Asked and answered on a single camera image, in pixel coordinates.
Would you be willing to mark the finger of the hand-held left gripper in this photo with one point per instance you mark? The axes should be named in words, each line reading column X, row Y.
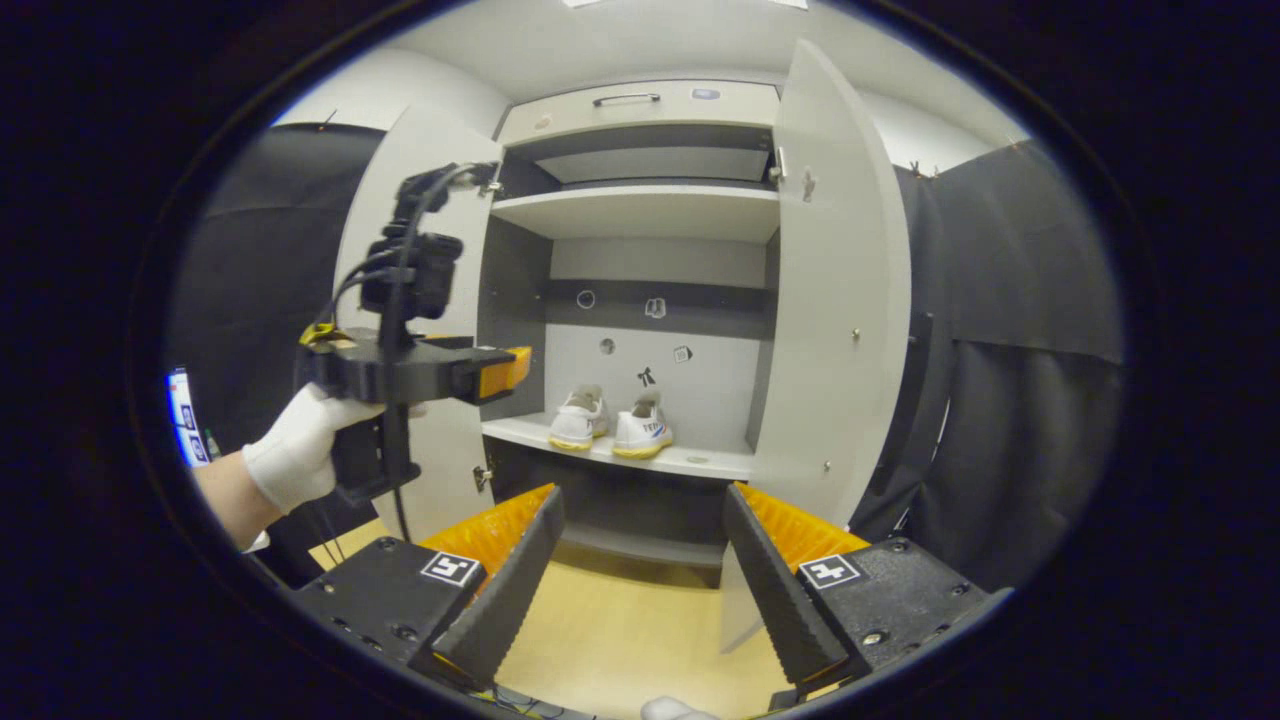
column 495, row 375

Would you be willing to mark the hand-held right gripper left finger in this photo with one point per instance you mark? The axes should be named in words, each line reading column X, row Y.
column 515, row 595

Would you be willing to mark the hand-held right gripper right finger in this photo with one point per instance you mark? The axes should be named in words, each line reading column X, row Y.
column 780, row 600

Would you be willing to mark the white yellow-soled shoe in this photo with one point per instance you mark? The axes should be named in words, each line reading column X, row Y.
column 640, row 432
column 575, row 425

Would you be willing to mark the grey shoe cabinet door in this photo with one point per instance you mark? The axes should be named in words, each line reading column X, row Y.
column 450, row 470
column 840, row 300

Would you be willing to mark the grey cabinet drawer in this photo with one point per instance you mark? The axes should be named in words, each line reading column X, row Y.
column 650, row 118

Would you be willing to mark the lit computer screen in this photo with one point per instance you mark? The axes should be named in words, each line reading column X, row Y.
column 185, row 415

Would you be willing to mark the black backdrop cloth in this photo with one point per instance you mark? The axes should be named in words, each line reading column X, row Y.
column 1020, row 420

